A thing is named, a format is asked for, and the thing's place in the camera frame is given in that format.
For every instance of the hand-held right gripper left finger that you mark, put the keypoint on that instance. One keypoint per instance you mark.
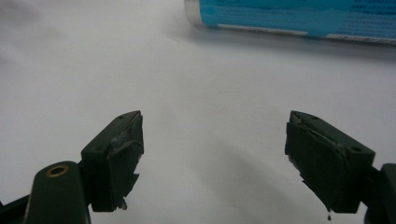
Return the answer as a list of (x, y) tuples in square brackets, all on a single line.
[(109, 161)]

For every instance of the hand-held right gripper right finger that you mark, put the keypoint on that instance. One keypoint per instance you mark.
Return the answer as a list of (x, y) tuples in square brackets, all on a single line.
[(323, 161)]

